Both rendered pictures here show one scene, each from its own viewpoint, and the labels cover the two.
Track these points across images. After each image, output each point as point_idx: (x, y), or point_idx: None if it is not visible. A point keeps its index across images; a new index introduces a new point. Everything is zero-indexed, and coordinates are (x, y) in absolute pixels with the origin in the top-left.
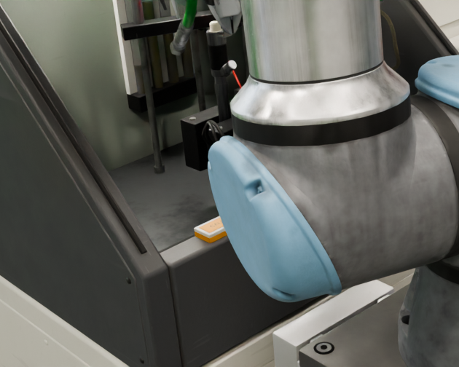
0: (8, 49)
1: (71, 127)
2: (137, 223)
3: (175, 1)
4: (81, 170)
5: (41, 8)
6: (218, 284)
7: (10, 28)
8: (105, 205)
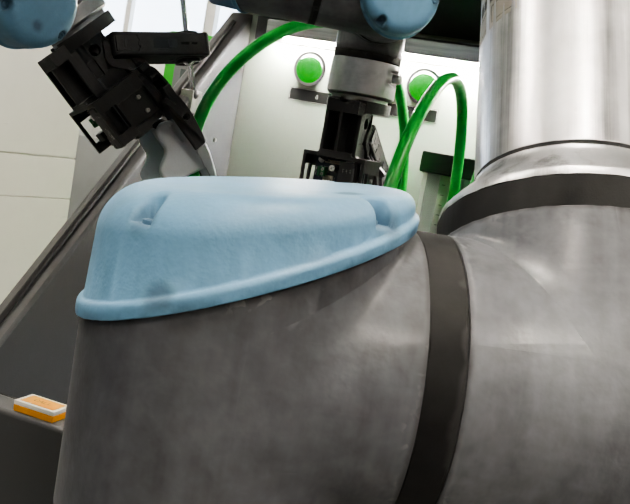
0: (104, 180)
1: (59, 253)
2: None
3: (153, 165)
4: (19, 284)
5: None
6: (4, 463)
7: (127, 168)
8: None
